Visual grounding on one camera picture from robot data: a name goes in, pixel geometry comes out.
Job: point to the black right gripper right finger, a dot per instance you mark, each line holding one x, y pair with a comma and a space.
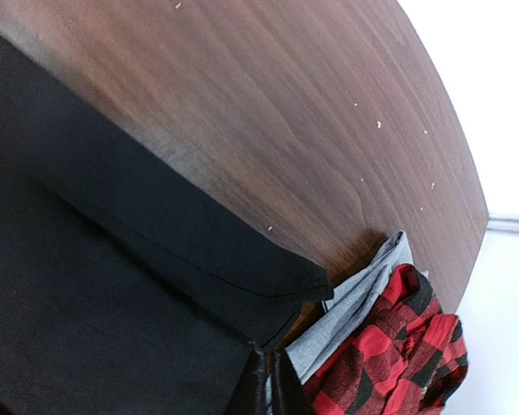
288, 395

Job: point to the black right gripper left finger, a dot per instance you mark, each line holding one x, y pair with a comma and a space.
249, 396

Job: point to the black long sleeve shirt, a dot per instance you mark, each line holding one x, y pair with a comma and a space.
124, 289

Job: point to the grey folded shirt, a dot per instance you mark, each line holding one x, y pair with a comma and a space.
353, 300

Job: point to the red black plaid shirt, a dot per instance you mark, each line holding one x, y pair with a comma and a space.
407, 357

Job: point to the aluminium right corner post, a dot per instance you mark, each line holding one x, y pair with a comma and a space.
499, 223

